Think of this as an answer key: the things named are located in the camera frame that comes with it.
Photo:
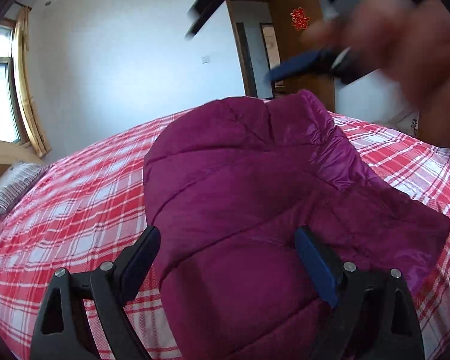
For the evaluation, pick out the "yellow curtain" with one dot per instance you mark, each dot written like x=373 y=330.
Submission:
x=30 y=101

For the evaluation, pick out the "wooden round headboard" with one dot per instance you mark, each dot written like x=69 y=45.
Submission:
x=7 y=152

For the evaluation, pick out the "window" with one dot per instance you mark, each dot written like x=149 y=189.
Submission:
x=0 y=101

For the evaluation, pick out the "red plaid bed sheet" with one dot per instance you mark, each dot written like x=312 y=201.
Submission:
x=78 y=202

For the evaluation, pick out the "striped pillow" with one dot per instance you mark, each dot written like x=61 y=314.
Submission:
x=11 y=187

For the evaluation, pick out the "wooden door frame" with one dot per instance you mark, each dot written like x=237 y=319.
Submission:
x=234 y=37

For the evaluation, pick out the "red paper door decoration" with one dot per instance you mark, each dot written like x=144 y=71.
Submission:
x=299 y=18

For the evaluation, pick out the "person's right hand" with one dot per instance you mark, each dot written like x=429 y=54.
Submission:
x=416 y=52

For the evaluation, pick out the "magenta puffer jacket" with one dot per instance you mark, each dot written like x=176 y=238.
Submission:
x=247 y=195

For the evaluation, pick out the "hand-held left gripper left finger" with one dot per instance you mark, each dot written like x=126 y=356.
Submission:
x=140 y=258

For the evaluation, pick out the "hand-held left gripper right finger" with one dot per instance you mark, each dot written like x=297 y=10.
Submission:
x=315 y=266

